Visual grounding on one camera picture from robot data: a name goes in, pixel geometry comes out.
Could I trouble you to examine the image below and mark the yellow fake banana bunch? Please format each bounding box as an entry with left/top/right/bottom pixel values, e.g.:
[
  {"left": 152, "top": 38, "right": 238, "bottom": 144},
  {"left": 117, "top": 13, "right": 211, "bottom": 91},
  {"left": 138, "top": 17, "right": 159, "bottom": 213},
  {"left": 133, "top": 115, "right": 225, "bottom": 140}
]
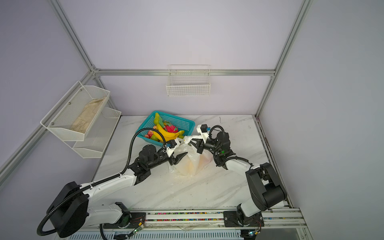
[{"left": 153, "top": 125, "right": 185, "bottom": 143}]

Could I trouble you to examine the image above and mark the pink fake dragon fruit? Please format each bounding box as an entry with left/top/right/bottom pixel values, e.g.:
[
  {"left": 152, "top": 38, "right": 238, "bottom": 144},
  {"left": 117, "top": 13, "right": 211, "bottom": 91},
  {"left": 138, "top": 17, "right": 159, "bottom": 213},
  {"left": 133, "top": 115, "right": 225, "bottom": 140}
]
[{"left": 165, "top": 125, "right": 179, "bottom": 133}]

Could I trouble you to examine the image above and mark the white lemon print plastic bag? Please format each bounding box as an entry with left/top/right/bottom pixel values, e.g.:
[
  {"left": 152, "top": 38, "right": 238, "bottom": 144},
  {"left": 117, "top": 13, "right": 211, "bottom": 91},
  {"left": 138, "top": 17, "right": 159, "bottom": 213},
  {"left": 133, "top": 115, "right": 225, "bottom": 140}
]
[{"left": 168, "top": 135, "right": 213, "bottom": 177}]

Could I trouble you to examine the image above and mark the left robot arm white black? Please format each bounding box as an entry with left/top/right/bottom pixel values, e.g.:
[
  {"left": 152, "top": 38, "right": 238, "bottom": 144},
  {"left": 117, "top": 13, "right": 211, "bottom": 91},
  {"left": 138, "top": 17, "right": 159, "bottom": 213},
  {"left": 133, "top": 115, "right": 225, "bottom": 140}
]
[{"left": 37, "top": 140, "right": 187, "bottom": 238}]

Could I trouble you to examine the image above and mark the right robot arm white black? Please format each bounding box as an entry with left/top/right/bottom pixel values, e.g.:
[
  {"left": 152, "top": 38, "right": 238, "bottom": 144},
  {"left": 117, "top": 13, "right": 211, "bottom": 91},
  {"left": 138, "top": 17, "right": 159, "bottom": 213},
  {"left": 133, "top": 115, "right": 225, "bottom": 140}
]
[{"left": 184, "top": 124, "right": 288, "bottom": 229}]

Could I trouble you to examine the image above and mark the green fake leafy fruit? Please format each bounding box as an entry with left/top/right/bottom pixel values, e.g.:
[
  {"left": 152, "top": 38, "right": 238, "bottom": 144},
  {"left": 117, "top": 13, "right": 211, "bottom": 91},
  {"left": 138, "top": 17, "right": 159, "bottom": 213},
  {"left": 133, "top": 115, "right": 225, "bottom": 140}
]
[{"left": 154, "top": 112, "right": 165, "bottom": 129}]

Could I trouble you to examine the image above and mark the teal plastic basket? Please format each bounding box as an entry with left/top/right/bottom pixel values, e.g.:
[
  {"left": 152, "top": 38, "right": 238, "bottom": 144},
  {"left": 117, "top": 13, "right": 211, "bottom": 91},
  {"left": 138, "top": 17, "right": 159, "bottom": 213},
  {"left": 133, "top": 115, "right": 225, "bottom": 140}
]
[{"left": 138, "top": 111, "right": 195, "bottom": 136}]

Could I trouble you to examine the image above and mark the lower white mesh shelf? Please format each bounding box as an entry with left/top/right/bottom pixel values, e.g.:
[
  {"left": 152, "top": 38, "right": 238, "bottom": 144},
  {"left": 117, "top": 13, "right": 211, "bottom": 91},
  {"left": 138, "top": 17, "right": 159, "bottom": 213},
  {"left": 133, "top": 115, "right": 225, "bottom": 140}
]
[{"left": 71, "top": 107, "right": 121, "bottom": 159}]

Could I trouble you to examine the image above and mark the white mesh shelf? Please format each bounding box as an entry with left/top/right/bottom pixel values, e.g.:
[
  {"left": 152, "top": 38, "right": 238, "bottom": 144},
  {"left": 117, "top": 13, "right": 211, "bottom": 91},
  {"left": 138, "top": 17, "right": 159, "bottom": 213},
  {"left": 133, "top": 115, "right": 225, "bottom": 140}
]
[
  {"left": 71, "top": 107, "right": 121, "bottom": 159},
  {"left": 40, "top": 82, "right": 110, "bottom": 142}
]

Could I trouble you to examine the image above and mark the beige cloth in shelf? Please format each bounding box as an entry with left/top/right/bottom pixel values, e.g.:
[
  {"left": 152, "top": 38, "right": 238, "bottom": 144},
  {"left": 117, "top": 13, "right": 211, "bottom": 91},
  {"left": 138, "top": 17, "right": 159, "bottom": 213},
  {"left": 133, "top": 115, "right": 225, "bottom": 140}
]
[{"left": 70, "top": 97, "right": 106, "bottom": 134}]

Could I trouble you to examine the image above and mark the upper white mesh shelf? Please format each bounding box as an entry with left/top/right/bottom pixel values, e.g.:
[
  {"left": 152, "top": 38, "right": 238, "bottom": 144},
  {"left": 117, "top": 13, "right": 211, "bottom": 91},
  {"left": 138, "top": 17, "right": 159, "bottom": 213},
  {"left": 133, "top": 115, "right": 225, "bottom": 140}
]
[{"left": 40, "top": 82, "right": 110, "bottom": 142}]

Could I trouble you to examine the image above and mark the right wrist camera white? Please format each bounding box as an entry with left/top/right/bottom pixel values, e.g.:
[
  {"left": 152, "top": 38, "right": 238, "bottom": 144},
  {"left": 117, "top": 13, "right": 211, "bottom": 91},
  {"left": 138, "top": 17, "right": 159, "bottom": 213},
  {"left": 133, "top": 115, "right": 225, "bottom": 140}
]
[{"left": 197, "top": 125, "right": 211, "bottom": 143}]

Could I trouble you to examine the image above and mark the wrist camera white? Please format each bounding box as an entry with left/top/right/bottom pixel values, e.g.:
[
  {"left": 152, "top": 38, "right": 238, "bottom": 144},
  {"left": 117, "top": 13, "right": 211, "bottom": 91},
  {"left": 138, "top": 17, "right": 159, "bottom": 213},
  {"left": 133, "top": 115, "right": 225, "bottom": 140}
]
[
  {"left": 197, "top": 125, "right": 211, "bottom": 143},
  {"left": 166, "top": 139, "right": 180, "bottom": 158}
]

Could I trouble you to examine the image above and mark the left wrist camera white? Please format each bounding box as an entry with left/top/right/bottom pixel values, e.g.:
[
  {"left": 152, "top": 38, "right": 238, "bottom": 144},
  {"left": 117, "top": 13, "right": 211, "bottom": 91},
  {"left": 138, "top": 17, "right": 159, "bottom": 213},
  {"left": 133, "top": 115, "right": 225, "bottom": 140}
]
[{"left": 166, "top": 139, "right": 180, "bottom": 158}]

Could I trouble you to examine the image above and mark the white wire wall basket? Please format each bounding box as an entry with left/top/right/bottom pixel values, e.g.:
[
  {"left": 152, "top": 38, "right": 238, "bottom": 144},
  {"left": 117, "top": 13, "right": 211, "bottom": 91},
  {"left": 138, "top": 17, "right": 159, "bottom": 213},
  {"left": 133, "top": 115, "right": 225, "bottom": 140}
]
[{"left": 166, "top": 65, "right": 211, "bottom": 97}]

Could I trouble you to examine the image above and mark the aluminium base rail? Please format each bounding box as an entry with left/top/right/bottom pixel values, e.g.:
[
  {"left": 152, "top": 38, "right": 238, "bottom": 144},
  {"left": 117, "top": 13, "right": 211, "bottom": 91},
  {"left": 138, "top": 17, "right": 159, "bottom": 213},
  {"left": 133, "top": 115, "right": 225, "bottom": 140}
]
[{"left": 53, "top": 208, "right": 314, "bottom": 240}]

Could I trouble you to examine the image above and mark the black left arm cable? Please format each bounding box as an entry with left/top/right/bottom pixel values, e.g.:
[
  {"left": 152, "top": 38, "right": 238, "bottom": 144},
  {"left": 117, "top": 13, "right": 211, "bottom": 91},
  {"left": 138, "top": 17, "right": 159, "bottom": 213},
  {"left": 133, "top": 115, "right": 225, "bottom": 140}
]
[{"left": 36, "top": 127, "right": 167, "bottom": 237}]

